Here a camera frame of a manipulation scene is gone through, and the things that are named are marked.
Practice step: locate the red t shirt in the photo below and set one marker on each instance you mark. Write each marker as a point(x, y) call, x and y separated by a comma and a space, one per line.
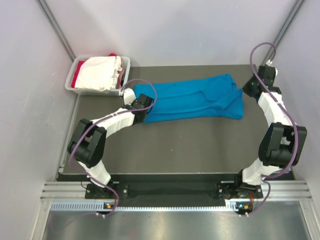
point(77, 72)

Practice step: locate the white plastic bin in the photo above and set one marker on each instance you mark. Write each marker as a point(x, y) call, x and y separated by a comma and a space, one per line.
point(98, 75)

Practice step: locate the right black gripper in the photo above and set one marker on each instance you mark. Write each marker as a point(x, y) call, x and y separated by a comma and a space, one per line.
point(245, 88)

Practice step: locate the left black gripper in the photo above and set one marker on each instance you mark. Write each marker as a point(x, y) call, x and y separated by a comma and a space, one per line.
point(141, 116)

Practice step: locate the grey slotted cable duct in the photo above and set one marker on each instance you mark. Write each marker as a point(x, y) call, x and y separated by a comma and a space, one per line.
point(100, 206)

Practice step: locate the white t shirt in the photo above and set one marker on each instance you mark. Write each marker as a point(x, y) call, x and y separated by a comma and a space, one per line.
point(98, 72)

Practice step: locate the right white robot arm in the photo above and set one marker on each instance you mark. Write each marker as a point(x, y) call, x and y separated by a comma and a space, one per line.
point(283, 141)

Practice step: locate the blue t shirt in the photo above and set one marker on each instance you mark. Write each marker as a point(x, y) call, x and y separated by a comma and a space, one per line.
point(215, 96)

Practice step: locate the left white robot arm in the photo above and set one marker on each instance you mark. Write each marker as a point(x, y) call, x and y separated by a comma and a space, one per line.
point(87, 143)

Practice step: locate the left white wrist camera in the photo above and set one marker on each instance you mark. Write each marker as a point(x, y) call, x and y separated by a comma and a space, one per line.
point(128, 96)

